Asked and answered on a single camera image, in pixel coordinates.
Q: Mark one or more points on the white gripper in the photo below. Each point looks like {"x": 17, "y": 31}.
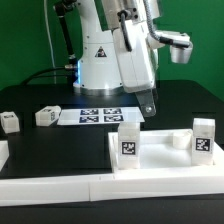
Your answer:
{"x": 136, "y": 69}

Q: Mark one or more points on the white square tabletop tray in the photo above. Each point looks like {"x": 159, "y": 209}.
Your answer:
{"x": 159, "y": 157}

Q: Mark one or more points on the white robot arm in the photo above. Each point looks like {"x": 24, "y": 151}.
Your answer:
{"x": 97, "y": 71}

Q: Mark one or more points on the white sheet with AprilTags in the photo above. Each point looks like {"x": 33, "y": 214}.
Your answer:
{"x": 100, "y": 116}

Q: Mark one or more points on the white block at left edge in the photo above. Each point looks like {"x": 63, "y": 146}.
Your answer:
{"x": 4, "y": 153}

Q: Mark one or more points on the white U-shaped obstacle fence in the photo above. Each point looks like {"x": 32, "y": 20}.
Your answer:
{"x": 96, "y": 187}

